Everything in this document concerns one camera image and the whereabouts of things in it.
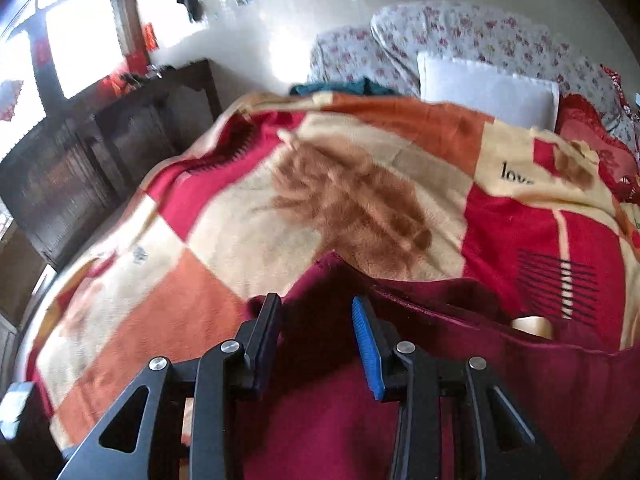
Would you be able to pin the white pillow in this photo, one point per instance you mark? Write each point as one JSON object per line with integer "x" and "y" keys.
{"x": 485, "y": 90}

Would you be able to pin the window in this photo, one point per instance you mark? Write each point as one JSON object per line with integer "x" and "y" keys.
{"x": 80, "y": 45}

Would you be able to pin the dark wooden cabinet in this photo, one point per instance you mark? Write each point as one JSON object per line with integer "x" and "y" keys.
{"x": 75, "y": 170}

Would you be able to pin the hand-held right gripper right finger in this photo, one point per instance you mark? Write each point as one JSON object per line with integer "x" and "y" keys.
{"x": 367, "y": 345}

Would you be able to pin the maroon fleece garment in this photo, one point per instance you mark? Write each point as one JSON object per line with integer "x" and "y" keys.
{"x": 500, "y": 385}

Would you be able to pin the floral quilt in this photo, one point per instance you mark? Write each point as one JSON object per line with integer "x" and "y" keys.
{"x": 450, "y": 25}

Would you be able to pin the red ruffled cushion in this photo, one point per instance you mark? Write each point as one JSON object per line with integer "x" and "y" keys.
{"x": 600, "y": 145}

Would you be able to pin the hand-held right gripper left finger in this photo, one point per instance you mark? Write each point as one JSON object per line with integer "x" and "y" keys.
{"x": 265, "y": 340}

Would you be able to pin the red orange cream patchwork blanket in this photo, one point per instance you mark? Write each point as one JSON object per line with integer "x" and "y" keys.
{"x": 225, "y": 220}

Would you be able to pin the teal cloth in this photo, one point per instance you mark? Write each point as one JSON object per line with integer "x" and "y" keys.
{"x": 345, "y": 87}

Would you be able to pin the red patterned cloth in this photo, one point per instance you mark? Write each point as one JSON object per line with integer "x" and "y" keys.
{"x": 614, "y": 82}

